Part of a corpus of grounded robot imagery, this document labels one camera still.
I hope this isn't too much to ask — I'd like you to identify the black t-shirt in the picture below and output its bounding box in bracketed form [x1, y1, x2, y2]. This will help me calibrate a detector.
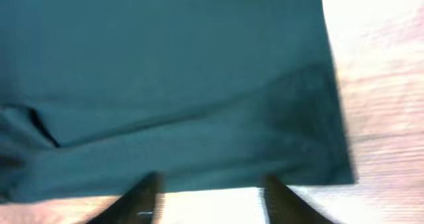
[1, 0, 354, 203]

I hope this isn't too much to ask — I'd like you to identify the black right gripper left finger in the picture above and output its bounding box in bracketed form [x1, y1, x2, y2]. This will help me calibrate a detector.
[87, 172, 162, 224]

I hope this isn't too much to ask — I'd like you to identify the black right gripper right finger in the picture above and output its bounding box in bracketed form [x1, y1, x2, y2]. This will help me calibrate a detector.
[262, 176, 333, 224]

